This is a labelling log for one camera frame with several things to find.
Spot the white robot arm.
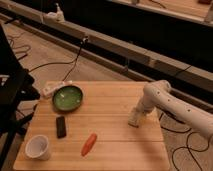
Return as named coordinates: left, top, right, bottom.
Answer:
left=128, top=80, right=213, bottom=139

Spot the black coiled cable right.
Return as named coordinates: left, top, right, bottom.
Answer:
left=159, top=111, right=213, bottom=171

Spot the black cable on floor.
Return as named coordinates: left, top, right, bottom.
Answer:
left=27, top=35, right=90, bottom=82

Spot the black chair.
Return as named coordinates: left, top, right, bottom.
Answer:
left=0, top=24, right=40, bottom=171

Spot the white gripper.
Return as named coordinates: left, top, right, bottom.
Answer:
left=128, top=108, right=147, bottom=128

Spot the white paper cup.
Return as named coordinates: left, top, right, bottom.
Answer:
left=25, top=135, right=51, bottom=160

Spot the orange carrot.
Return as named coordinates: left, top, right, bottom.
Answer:
left=81, top=133, right=97, bottom=156

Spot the white object on ledge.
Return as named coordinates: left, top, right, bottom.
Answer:
left=44, top=3, right=65, bottom=22

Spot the white power strip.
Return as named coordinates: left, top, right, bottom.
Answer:
left=42, top=81, right=72, bottom=98

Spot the black rectangular block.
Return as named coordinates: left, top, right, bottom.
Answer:
left=56, top=116, right=66, bottom=138

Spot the green bowl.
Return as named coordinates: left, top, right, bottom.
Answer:
left=52, top=86, right=83, bottom=112

